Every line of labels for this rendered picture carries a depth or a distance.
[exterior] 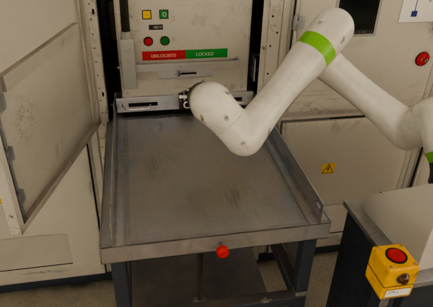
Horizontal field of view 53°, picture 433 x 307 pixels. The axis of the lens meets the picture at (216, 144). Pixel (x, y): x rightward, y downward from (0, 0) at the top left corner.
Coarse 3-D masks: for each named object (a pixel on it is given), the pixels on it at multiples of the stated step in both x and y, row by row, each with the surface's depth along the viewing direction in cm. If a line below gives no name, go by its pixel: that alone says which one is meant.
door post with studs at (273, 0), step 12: (264, 0) 153; (276, 0) 154; (264, 12) 156; (276, 12) 156; (264, 24) 158; (276, 24) 158; (264, 36) 160; (276, 36) 161; (264, 48) 161; (276, 48) 163; (264, 60) 165; (276, 60) 166; (264, 72) 168; (264, 84) 170
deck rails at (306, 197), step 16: (112, 144) 138; (272, 144) 153; (112, 160) 131; (288, 160) 140; (112, 176) 125; (288, 176) 137; (304, 176) 127; (112, 192) 120; (304, 192) 128; (112, 208) 116; (304, 208) 123; (320, 208) 117; (112, 224) 112; (112, 240) 108
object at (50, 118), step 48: (0, 0) 100; (48, 0) 123; (0, 48) 102; (48, 48) 122; (0, 96) 99; (48, 96) 128; (96, 96) 158; (0, 144) 100; (48, 144) 130; (0, 192) 106; (48, 192) 126
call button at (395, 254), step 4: (388, 252) 102; (392, 252) 102; (396, 252) 102; (400, 252) 102; (392, 256) 101; (396, 256) 101; (400, 256) 101; (404, 256) 101; (396, 260) 100; (400, 260) 100
